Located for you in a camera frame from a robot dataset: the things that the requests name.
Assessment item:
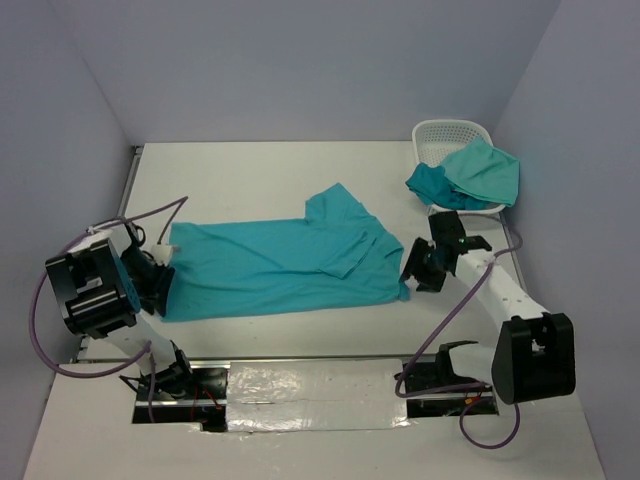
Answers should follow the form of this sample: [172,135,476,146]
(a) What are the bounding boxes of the dark teal t shirt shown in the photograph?
[405,163,490,211]

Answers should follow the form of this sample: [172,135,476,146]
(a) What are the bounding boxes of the turquoise t shirt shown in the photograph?
[163,183,409,323]

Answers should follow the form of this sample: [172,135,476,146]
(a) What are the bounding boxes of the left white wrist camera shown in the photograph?
[149,244,176,266]

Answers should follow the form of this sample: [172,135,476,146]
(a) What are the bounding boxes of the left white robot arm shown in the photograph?
[45,220,196,399]

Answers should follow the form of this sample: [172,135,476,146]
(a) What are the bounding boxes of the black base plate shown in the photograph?
[121,365,229,433]
[403,362,498,419]

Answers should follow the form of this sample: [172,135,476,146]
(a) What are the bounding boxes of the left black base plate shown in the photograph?
[121,365,229,433]

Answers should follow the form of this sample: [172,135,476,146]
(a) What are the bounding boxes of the light green t shirt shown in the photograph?
[440,136,520,207]

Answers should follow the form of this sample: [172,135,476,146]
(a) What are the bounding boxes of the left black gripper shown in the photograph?
[119,246,175,315]

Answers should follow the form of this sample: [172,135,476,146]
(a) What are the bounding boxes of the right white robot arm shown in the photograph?
[401,211,576,405]

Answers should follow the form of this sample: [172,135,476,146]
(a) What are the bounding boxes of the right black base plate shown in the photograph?
[403,362,498,419]

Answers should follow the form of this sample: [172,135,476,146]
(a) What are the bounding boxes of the white plastic laundry basket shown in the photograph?
[412,119,506,215]

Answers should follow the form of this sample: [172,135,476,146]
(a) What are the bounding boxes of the silver tape patch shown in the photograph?
[226,359,409,433]

